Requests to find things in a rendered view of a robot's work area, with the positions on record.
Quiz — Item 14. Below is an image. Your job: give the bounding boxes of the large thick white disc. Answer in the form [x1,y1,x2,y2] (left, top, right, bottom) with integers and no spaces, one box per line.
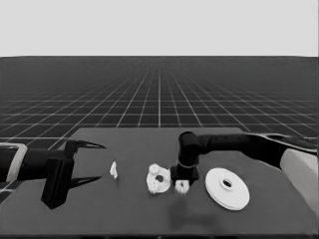
[204,167,251,212]

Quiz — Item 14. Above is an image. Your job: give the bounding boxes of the white round carrier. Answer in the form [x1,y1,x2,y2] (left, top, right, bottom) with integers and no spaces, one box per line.
[146,163,172,195]

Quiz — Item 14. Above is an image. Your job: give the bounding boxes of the small white T-shaped piece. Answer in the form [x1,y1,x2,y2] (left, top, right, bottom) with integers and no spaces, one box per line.
[109,160,119,180]

